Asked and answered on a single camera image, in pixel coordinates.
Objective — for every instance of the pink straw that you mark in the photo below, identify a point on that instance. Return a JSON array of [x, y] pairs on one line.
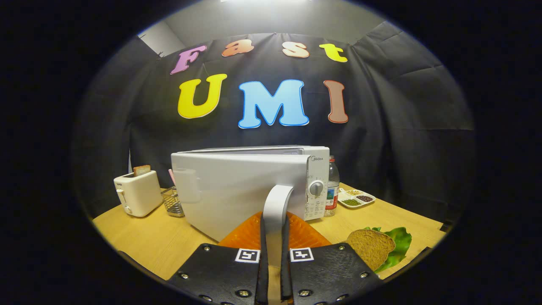
[[172, 178]]

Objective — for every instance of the white toaster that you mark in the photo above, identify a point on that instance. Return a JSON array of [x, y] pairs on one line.
[[139, 195]]

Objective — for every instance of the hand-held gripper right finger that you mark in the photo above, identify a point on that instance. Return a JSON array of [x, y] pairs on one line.
[[286, 275]]

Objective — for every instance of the white microwave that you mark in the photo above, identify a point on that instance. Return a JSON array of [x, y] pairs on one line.
[[237, 186]]

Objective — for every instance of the clear plastic water bottle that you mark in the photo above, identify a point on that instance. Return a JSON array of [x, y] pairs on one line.
[[332, 186]]

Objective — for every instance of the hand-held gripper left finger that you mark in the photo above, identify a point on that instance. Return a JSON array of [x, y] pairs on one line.
[[263, 271]]

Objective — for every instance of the green lettuce leaf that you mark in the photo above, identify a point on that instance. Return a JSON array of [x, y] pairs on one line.
[[401, 243]]

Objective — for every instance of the white divided bean dish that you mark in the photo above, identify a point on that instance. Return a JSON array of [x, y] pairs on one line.
[[358, 199]]

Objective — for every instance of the toast slice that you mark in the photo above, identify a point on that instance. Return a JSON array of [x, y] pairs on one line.
[[142, 170]]

